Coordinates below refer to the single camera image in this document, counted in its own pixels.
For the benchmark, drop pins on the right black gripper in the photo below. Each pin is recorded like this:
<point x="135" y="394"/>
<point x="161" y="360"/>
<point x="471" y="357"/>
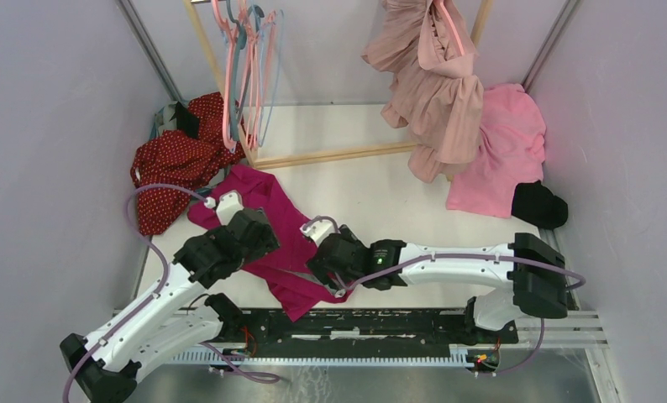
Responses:
<point x="322" y="273"/>

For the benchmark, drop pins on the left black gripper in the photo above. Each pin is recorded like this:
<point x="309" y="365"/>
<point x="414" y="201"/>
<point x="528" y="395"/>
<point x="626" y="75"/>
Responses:
<point x="267" y="243"/>

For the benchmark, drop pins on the magenta garment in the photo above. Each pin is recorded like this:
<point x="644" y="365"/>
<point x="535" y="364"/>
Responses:
<point x="282" y="268"/>

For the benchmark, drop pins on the dusty pink skirt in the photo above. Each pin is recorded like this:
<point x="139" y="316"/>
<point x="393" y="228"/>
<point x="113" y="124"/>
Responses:
<point x="435" y="94"/>

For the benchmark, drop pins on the pink plastic hanger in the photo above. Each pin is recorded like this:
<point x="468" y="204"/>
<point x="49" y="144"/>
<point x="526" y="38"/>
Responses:
<point x="450" y="25"/>

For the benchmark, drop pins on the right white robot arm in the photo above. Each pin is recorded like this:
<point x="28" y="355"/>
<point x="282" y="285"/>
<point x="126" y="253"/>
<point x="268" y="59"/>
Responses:
<point x="525" y="277"/>

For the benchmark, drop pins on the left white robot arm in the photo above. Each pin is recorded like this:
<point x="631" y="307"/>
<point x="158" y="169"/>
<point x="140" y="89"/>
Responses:
<point x="109" y="362"/>

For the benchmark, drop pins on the light blue hanger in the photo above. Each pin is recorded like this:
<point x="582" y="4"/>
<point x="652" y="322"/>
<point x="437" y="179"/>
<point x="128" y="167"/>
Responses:
<point x="266" y="75"/>

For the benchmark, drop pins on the grey teal hanger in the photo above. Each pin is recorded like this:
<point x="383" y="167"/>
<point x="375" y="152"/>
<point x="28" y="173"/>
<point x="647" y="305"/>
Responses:
<point x="245" y="32"/>

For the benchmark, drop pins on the red polka dot garment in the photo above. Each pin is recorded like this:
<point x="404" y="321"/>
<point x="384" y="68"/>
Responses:
<point x="174" y="158"/>

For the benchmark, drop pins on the teal basket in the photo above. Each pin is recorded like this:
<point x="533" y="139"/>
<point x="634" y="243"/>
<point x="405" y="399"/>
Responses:
<point x="165" y="120"/>

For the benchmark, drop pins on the black cloth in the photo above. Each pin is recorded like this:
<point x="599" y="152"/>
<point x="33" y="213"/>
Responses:
<point x="536" y="204"/>

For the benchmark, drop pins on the pink towel garment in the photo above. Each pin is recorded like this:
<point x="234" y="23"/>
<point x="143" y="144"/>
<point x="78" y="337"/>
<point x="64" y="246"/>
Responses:
<point x="511" y="153"/>

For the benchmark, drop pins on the wooden clothes rack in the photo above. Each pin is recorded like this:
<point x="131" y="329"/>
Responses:
<point x="251" y="152"/>

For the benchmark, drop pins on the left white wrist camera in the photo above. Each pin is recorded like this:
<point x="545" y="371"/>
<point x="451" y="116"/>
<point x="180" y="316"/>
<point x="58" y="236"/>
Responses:
<point x="225" y="207"/>

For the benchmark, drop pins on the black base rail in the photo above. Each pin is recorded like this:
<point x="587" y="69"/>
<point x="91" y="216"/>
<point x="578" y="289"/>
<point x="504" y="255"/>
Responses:
<point x="358" y="334"/>

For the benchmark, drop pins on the white slotted cable duct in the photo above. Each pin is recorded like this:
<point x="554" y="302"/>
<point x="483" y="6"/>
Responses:
<point x="204" y="356"/>

